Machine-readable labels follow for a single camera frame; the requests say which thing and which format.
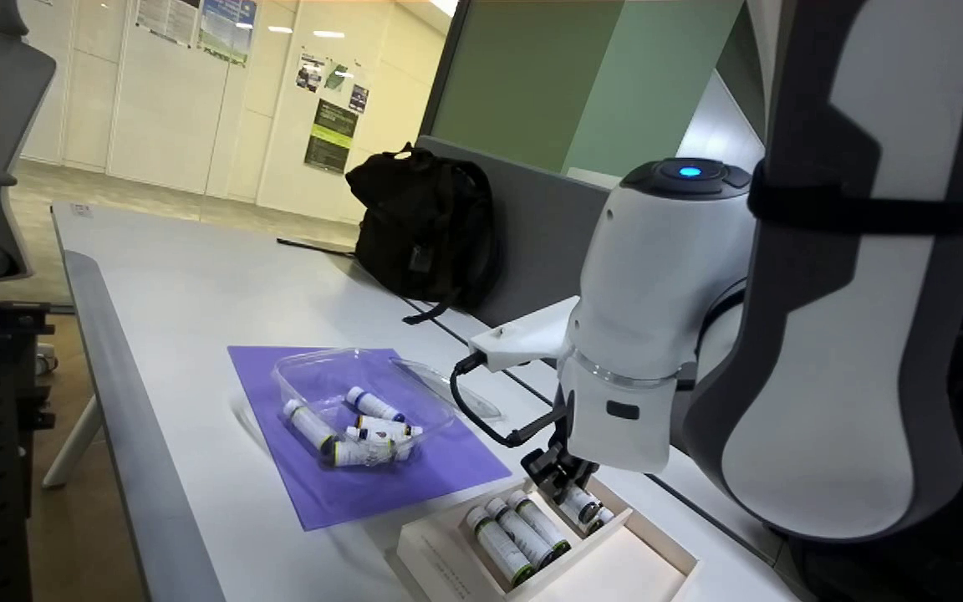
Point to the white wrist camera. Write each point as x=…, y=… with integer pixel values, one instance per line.
x=527, y=340

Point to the blue white wall poster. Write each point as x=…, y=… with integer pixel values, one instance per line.
x=228, y=27

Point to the green black wall poster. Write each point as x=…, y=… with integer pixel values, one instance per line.
x=331, y=133

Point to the black duffel bag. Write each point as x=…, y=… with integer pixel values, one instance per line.
x=427, y=220

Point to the clear plastic container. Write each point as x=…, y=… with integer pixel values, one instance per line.
x=317, y=371

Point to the purple mat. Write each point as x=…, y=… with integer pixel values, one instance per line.
x=317, y=488

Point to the small wall notice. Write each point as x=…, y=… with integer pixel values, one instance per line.
x=336, y=76
x=358, y=97
x=311, y=74

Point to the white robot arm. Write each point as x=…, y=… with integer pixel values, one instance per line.
x=837, y=335

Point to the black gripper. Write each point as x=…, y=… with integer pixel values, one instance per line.
x=565, y=470

